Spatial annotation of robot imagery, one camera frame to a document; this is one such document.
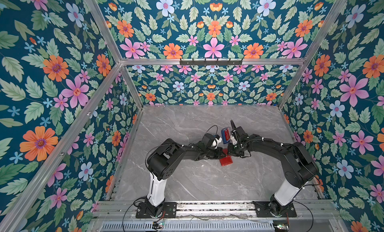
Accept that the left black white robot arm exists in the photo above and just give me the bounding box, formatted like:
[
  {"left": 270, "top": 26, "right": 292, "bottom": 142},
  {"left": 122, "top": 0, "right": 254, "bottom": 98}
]
[{"left": 145, "top": 133, "right": 226, "bottom": 218}]

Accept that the red card holder wallet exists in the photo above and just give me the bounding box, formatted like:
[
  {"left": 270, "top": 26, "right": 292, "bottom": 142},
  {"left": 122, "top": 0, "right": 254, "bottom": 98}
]
[{"left": 220, "top": 148, "right": 233, "bottom": 167}]

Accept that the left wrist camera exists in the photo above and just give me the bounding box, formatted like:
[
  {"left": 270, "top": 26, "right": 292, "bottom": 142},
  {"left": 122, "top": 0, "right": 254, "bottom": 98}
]
[{"left": 202, "top": 133, "right": 222, "bottom": 149}]

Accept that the white perforated cable tray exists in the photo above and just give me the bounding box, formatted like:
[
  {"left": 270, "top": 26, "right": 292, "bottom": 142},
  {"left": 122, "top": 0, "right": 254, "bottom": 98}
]
[{"left": 100, "top": 221, "right": 275, "bottom": 232}]

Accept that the aluminium front rail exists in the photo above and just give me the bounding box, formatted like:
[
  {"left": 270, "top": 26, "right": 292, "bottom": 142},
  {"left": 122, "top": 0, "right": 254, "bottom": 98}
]
[{"left": 93, "top": 200, "right": 342, "bottom": 220}]

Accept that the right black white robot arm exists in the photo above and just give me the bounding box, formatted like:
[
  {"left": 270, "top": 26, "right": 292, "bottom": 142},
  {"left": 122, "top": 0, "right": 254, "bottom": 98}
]
[{"left": 228, "top": 123, "right": 319, "bottom": 217}]

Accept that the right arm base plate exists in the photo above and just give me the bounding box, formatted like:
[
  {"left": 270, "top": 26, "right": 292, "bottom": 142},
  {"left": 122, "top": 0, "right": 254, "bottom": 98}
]
[{"left": 252, "top": 201, "right": 297, "bottom": 218}]

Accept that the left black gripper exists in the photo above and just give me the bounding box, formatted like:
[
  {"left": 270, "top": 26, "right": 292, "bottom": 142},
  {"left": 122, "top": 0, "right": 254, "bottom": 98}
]
[{"left": 203, "top": 147, "right": 228, "bottom": 160}]

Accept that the black hook rail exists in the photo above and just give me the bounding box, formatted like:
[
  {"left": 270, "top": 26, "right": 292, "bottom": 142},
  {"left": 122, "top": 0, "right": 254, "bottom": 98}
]
[{"left": 179, "top": 58, "right": 243, "bottom": 66}]

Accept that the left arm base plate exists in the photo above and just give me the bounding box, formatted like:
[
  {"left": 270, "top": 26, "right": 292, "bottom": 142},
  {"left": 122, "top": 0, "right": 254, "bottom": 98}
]
[{"left": 136, "top": 202, "right": 178, "bottom": 219}]

